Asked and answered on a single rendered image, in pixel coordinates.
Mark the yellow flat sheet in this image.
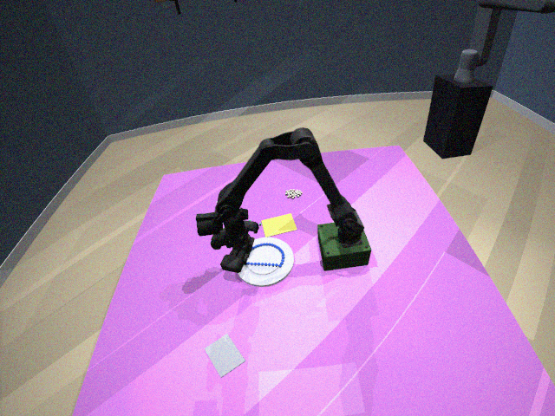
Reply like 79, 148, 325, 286
261, 213, 297, 237

